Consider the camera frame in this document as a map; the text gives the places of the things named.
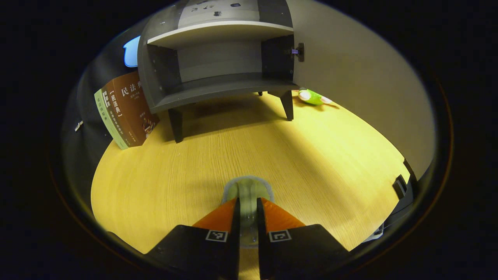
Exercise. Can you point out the black backdrop cloth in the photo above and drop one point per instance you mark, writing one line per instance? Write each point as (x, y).
(89, 105)

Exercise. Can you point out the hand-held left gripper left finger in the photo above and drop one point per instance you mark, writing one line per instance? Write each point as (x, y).
(234, 252)

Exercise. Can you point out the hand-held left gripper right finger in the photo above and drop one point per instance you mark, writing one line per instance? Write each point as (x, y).
(262, 252)

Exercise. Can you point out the brown book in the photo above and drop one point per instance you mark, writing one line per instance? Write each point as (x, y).
(132, 105)

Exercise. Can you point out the green plush toy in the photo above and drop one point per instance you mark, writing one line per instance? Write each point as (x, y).
(313, 97)

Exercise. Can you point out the green book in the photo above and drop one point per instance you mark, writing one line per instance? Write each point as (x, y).
(109, 124)

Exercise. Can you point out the silver clip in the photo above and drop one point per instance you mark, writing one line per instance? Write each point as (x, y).
(79, 125)

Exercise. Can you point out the pale translucent bottle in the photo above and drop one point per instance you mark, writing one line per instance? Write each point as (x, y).
(248, 202)

